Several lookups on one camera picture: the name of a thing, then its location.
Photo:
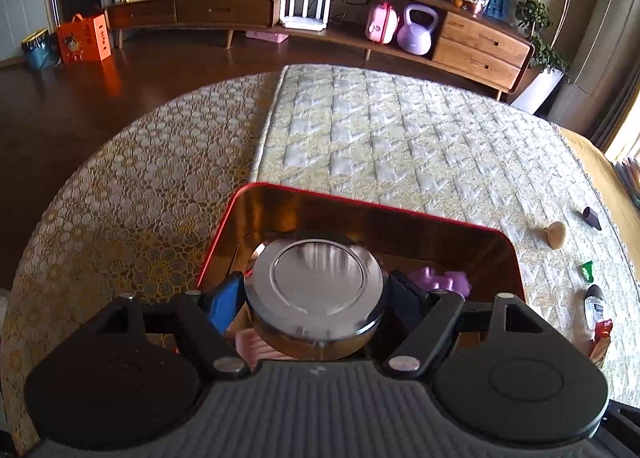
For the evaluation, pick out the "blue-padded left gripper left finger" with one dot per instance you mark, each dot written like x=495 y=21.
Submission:
x=201 y=320

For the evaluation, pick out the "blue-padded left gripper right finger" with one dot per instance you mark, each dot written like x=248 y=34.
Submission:
x=429 y=318

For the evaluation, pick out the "round silver-lidded jar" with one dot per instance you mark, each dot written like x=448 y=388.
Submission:
x=314 y=298

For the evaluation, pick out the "cream white tube bottle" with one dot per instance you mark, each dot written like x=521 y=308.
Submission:
x=595 y=307

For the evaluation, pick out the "blue purple spiky ball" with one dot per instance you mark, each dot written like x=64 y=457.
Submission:
x=454 y=281

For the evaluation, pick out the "pink rectangular block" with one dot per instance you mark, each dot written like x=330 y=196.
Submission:
x=251 y=347

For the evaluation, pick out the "red metal tin box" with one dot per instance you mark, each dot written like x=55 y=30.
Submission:
x=399 y=239

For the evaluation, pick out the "lace patterned tablecloth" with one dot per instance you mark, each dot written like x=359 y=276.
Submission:
x=137 y=216

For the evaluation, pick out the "beige wooden spinning top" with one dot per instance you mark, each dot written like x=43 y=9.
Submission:
x=555 y=234

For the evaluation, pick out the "green small toy piece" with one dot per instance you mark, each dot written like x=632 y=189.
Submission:
x=587 y=271

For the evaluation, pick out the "quilted pale table mat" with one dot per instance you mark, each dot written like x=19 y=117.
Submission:
x=414 y=144

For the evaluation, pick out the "purple wedge block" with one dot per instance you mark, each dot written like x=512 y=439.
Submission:
x=590 y=217

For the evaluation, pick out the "yellow woven table runner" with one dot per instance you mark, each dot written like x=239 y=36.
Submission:
x=614 y=195

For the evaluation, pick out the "stack of papers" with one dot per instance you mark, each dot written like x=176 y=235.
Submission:
x=628 y=171

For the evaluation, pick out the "purple kettlebell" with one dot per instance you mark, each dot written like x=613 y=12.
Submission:
x=413 y=37

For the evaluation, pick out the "pink toy case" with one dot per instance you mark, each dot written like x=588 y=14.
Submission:
x=382 y=23

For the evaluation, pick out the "wooden TV cabinet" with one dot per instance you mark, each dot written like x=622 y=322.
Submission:
x=464 y=44

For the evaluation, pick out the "orange gift bag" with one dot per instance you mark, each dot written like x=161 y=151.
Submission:
x=84 y=39

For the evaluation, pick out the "white wifi router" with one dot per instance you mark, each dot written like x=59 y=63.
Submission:
x=310 y=15

